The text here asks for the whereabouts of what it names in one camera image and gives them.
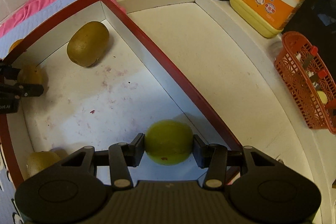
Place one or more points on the kiwi with yellow sticker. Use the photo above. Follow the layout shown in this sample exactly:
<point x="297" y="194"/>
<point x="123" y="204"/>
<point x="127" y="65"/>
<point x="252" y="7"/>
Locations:
<point x="88" y="44"/>

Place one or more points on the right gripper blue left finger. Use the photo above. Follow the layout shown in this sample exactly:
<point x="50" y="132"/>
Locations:
<point x="136" y="150"/>

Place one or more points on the round brown fruit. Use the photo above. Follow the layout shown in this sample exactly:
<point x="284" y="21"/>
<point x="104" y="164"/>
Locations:
<point x="32" y="74"/>

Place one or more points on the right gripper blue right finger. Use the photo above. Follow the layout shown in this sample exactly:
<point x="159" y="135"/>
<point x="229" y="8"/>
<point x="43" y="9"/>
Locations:
<point x="202" y="152"/>

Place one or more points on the light blue quilted mat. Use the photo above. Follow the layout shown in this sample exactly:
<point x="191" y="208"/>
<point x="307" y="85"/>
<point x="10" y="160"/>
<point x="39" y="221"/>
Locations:
<point x="24" y="28"/>

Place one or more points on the large right orange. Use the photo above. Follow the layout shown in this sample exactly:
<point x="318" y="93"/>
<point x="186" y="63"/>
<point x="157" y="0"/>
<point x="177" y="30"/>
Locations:
<point x="15" y="44"/>

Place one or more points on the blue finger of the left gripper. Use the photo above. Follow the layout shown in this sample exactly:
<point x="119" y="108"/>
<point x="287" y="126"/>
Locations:
<point x="29" y="90"/>

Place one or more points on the red white cardboard box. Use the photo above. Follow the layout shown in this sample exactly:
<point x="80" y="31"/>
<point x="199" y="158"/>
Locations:
<point x="132" y="86"/>

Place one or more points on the plain brown kiwi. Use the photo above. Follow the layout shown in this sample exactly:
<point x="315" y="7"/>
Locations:
<point x="39" y="161"/>

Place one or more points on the red plastic basket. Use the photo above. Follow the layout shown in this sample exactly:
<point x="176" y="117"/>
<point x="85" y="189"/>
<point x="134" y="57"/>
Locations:
<point x="308" y="81"/>

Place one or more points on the green apple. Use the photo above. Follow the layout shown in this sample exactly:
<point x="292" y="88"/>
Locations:
<point x="168" y="142"/>

